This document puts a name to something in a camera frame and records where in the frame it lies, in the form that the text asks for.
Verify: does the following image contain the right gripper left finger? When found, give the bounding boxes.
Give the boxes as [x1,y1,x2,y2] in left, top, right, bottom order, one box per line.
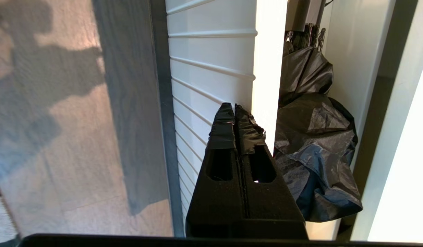
[185,102,247,239]

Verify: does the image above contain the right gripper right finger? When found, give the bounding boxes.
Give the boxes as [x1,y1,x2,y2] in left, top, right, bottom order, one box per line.
[234,104,308,240]

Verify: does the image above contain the black umbrella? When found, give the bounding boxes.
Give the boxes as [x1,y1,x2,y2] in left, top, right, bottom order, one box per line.
[274,0,363,223]

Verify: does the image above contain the white fluted drawer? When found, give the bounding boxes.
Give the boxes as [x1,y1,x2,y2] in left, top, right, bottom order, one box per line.
[165,0,397,240]

